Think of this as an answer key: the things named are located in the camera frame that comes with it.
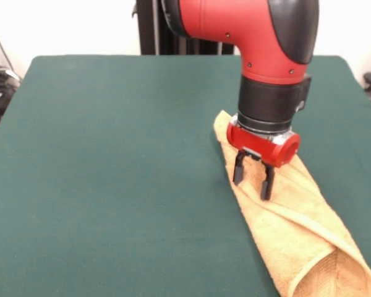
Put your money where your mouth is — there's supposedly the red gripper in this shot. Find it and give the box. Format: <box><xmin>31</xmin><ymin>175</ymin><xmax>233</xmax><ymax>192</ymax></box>
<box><xmin>225</xmin><ymin>119</ymin><xmax>302</xmax><ymax>201</ymax></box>

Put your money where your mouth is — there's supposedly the tan terry towel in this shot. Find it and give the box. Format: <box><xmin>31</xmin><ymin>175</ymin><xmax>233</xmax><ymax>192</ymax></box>
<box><xmin>212</xmin><ymin>110</ymin><xmax>371</xmax><ymax>297</ymax></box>

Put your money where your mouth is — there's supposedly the dark green table cloth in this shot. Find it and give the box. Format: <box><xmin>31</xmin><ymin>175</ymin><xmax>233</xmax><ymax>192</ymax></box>
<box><xmin>0</xmin><ymin>54</ymin><xmax>371</xmax><ymax>297</ymax></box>

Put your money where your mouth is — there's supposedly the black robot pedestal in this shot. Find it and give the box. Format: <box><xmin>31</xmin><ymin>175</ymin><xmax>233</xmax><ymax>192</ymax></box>
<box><xmin>132</xmin><ymin>0</ymin><xmax>236</xmax><ymax>56</ymax></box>

